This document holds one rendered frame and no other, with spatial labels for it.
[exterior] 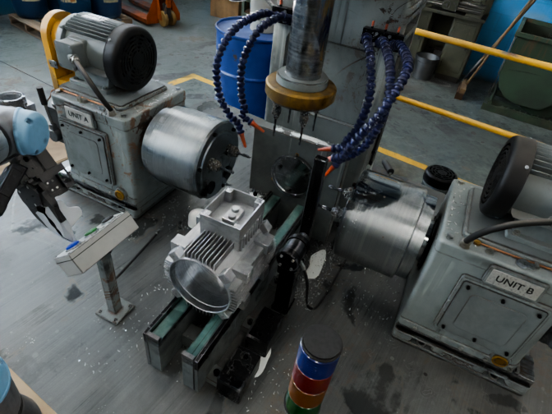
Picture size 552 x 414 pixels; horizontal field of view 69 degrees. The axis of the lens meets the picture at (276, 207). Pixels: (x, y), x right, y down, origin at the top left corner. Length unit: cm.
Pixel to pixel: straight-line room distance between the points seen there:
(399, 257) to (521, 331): 30
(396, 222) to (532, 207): 27
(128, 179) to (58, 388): 60
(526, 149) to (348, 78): 51
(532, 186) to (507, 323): 31
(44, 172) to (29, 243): 51
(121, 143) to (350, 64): 69
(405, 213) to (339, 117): 41
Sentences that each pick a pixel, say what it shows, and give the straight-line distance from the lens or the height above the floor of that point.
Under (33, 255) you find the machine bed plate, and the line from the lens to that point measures 136.
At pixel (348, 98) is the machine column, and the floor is 125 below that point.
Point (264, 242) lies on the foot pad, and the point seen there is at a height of 108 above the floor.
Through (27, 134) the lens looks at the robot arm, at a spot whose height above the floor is 136.
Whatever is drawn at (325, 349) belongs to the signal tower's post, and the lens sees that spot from 59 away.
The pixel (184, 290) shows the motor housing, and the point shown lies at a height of 96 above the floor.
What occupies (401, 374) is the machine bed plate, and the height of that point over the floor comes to 80.
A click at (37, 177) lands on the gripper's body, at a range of 92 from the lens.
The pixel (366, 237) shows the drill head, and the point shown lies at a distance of 99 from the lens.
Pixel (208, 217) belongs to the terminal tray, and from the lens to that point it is 87.
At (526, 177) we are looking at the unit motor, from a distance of 92.
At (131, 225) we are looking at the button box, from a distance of 99.
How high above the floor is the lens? 171
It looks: 39 degrees down
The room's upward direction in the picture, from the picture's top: 8 degrees clockwise
